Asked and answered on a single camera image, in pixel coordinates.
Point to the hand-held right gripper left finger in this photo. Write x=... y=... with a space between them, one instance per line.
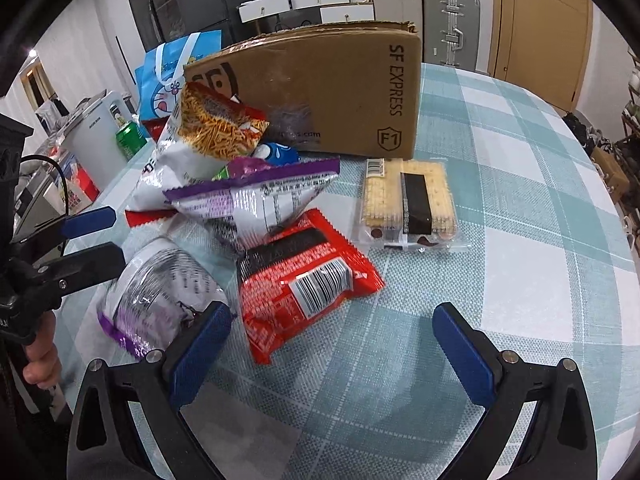
x=202 y=350

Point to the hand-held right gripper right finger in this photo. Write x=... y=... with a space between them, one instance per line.
x=462 y=355

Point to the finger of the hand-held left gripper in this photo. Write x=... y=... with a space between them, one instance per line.
x=90 y=221
x=90 y=266

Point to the purple white snack bag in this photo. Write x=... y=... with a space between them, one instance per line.
x=150 y=290
x=250 y=205

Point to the red snack packet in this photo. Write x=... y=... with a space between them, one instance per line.
x=270 y=310

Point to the noodle print snack bag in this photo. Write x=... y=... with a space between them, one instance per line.
x=210 y=130

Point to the clear cracker packet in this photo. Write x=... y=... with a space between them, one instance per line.
x=385 y=195

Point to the brown cardboard box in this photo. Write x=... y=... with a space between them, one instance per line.
x=325 y=85

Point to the person's left forearm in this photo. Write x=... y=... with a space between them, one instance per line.
x=35 y=430

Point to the person's left hand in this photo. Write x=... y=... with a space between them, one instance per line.
x=44 y=357

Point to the red white box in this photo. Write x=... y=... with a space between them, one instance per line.
x=77 y=185

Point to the green drink can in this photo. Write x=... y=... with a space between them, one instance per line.
x=131 y=142

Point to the small red packet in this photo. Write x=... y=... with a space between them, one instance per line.
x=151 y=128

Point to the plaid tablecloth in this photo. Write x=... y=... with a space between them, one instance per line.
x=500 y=210

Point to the blue cartoon gift bag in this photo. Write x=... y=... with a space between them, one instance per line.
x=160 y=85

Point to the blue cookie packet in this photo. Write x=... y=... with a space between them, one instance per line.
x=280 y=154

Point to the dark glass cabinet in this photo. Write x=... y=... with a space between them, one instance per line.
x=150 y=0

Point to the small cardboard box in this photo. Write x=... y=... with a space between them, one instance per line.
x=610 y=175

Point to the pile of shoes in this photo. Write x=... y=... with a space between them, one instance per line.
x=582 y=135

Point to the shoe rack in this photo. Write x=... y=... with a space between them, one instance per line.
x=632 y=110

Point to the wooden door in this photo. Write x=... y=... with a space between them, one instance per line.
x=540 y=35

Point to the silver suitcase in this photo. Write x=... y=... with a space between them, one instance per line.
x=450 y=25

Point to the beige suitcase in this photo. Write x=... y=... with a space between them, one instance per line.
x=397 y=2

